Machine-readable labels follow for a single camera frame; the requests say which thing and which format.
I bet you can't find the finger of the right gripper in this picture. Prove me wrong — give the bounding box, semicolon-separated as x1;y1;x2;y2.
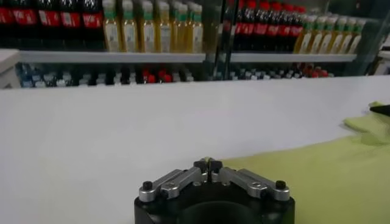
369;104;390;117

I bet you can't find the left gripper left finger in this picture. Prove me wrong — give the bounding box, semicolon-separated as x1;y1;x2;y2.
139;158;210;203

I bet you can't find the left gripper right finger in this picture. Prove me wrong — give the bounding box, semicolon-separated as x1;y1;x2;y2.
209;158;290;201

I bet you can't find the light green t-shirt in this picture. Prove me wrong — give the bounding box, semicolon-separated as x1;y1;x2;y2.
221;102;390;224

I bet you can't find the yellow juice bottle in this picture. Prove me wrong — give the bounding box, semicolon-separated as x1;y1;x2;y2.
330;16;348;55
294;15;316;55
349;18;366;55
157;1;173;54
140;0;157;54
309;15;327;55
102;0;122;53
172;2;188;54
187;3;204;54
339;17;357;55
121;0;140;53
319;16;338;55

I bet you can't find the beverage shelf unit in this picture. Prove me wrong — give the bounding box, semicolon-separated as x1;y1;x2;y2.
0;0;226;89
213;0;390;80

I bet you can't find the red cap cola bottle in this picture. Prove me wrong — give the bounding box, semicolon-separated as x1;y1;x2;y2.
278;2;292;52
59;0;82;48
233;0;244;52
80;0;104;49
243;0;257;52
0;0;15;48
267;1;281;52
255;0;269;52
37;0;60;48
289;5;304;52
12;0;38;48

